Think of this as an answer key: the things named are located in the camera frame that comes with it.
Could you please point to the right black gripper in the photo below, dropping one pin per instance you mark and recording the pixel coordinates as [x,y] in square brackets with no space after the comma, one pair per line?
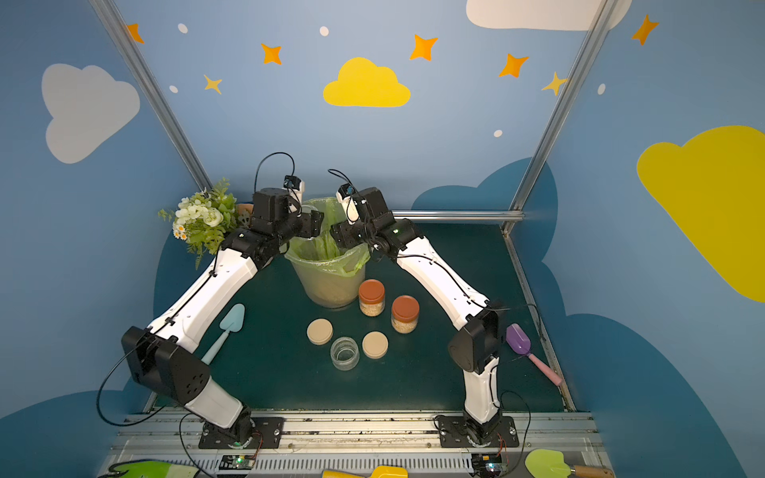
[344,233]

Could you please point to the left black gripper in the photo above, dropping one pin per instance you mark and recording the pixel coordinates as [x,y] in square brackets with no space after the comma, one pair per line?
[311,223]

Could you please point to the brown-lid oatmeal jar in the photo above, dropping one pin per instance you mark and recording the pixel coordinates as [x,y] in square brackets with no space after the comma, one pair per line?
[405,313]
[372,297]

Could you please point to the beige jar lid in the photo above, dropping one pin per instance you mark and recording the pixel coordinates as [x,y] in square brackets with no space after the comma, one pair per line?
[375,345]
[320,332]

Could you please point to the beige-lid oatmeal jar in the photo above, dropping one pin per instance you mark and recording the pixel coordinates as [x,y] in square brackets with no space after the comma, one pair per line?
[312,211]
[345,354]

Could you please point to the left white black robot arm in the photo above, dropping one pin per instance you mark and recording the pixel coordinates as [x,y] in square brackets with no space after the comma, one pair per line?
[161,357]

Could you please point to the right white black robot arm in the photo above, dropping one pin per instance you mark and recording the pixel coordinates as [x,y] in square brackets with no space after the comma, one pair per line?
[475,346]

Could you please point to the green plastic bin liner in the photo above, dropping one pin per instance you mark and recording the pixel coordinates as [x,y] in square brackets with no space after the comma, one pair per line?
[322,253]

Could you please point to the mesh waste bin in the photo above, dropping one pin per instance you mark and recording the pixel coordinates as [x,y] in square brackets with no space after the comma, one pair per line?
[327,290]

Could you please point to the artificial white flower plant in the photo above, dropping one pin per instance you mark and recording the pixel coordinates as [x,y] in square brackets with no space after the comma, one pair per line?
[203,220]

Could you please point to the light blue spatula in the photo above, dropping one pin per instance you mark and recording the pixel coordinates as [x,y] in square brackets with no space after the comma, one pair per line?
[230,324]

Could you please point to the left controller board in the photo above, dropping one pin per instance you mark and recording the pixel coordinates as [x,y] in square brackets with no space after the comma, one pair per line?
[237,462]

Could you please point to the controller board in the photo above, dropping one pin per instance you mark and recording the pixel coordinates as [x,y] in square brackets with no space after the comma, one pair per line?
[487,466]
[237,462]

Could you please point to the right controller board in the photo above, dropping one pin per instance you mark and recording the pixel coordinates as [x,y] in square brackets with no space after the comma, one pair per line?
[487,466]

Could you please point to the green tool front left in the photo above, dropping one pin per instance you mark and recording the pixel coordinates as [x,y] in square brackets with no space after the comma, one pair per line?
[150,469]

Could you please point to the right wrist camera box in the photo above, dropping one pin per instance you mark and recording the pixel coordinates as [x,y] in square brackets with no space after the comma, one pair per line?
[346,197]

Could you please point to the purple pink-handled scoop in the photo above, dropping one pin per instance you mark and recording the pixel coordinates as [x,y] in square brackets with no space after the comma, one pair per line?
[520,344]

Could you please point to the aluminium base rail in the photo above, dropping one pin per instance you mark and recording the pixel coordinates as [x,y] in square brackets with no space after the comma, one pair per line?
[357,442]

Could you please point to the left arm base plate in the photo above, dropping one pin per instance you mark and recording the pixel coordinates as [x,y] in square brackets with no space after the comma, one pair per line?
[247,433]

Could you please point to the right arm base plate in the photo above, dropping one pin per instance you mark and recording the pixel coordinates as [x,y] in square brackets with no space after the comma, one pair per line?
[462,432]

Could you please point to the green spatula wooden handle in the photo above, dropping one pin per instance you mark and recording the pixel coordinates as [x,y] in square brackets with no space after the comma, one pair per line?
[544,463]

